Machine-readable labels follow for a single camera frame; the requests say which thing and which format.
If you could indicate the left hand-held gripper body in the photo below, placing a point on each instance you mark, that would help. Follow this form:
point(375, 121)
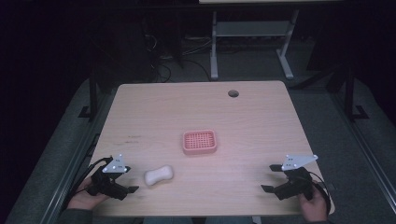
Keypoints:
point(109, 183)

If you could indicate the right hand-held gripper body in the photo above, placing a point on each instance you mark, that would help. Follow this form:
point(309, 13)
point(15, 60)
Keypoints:
point(295, 183)

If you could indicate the white soap bar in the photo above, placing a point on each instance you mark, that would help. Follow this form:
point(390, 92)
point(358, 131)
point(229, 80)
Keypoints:
point(158, 175)

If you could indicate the pink soap dish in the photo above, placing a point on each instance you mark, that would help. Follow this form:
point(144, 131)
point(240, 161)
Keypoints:
point(199, 142)

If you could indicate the person's right hand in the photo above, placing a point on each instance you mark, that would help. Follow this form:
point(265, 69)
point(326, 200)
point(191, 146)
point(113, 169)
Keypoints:
point(313, 207)

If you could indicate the person's left hand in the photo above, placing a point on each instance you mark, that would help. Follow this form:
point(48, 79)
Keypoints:
point(83, 199)

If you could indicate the black metal stand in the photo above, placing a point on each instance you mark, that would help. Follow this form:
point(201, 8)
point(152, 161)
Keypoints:
point(350, 93)
point(92, 93)

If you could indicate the aluminium floor rail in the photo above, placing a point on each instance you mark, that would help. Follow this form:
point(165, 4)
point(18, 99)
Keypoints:
point(364, 146)
point(71, 161)

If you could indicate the white metal desk frame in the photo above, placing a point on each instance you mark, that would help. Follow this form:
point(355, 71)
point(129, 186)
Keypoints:
point(252, 28)

